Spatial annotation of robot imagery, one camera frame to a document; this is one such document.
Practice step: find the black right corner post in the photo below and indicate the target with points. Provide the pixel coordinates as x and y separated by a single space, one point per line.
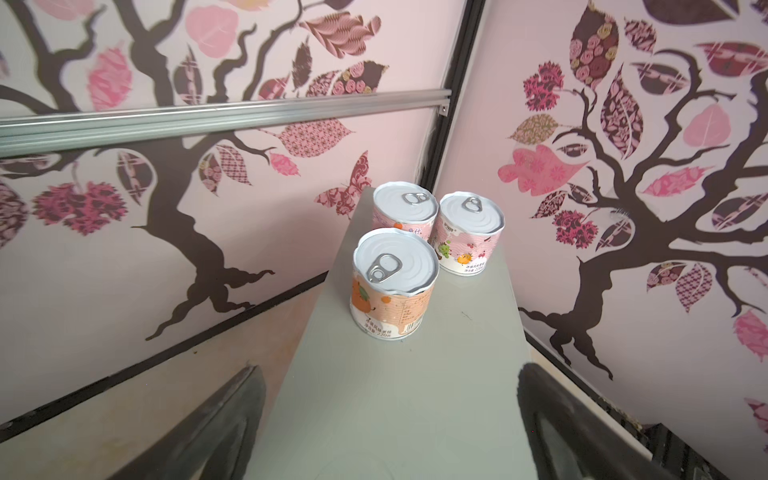
458 67

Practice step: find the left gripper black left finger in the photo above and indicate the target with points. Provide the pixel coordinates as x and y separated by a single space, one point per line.
215 441

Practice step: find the pink white labelled can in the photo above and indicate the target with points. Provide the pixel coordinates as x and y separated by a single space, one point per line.
466 232

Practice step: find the grey metal cabinet box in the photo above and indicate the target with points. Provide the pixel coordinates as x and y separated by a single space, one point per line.
439 404

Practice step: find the orange labelled can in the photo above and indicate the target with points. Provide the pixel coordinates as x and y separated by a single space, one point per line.
394 273

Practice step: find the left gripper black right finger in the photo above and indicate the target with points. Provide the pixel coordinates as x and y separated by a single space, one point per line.
568 441

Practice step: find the back aluminium rail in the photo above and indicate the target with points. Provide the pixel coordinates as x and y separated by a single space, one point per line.
21 136

